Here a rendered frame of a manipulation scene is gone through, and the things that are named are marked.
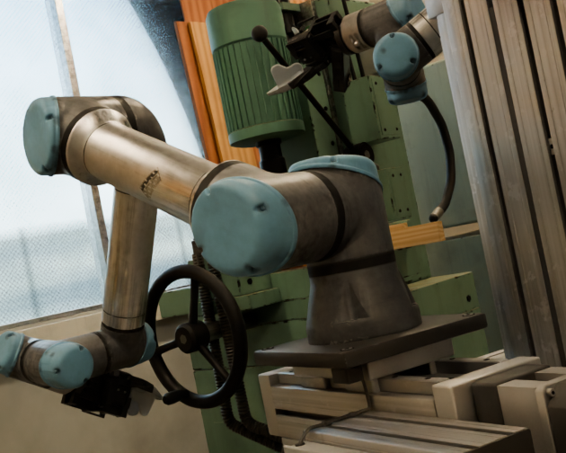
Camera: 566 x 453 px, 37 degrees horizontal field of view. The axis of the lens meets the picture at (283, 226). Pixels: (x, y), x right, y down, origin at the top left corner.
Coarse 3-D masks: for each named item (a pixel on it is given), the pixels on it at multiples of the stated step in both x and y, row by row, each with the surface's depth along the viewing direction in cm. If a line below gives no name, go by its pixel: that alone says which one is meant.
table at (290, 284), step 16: (400, 256) 174; (416, 256) 178; (288, 272) 175; (304, 272) 172; (416, 272) 178; (272, 288) 178; (288, 288) 175; (304, 288) 173; (160, 304) 202; (176, 304) 198; (240, 304) 172; (256, 304) 171
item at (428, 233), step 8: (424, 224) 171; (432, 224) 170; (440, 224) 170; (392, 232) 176; (400, 232) 175; (408, 232) 174; (416, 232) 172; (424, 232) 171; (432, 232) 170; (440, 232) 169; (392, 240) 176; (400, 240) 175; (408, 240) 174; (416, 240) 172; (424, 240) 171; (432, 240) 170; (440, 240) 169; (400, 248) 175
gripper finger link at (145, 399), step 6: (132, 390) 162; (138, 390) 164; (144, 390) 164; (156, 390) 166; (132, 396) 162; (138, 396) 163; (144, 396) 164; (150, 396) 165; (156, 396) 166; (162, 396) 169; (138, 402) 163; (144, 402) 164; (150, 402) 165; (144, 408) 164; (150, 408) 165; (144, 414) 164
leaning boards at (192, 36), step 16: (192, 0) 354; (208, 0) 360; (224, 0) 366; (304, 0) 397; (192, 16) 352; (176, 32) 342; (192, 32) 343; (192, 48) 345; (208, 48) 347; (192, 64) 343; (208, 64) 345; (192, 80) 341; (208, 80) 343; (192, 96) 340; (208, 96) 341; (208, 112) 343; (208, 128) 342; (224, 128) 343; (208, 144) 340; (224, 144) 341; (208, 160) 338; (224, 160) 339; (240, 160) 345; (256, 160) 357
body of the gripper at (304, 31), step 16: (336, 16) 162; (304, 32) 166; (320, 32) 166; (336, 32) 162; (288, 48) 167; (304, 48) 166; (320, 48) 167; (336, 48) 165; (304, 64) 170; (320, 64) 168
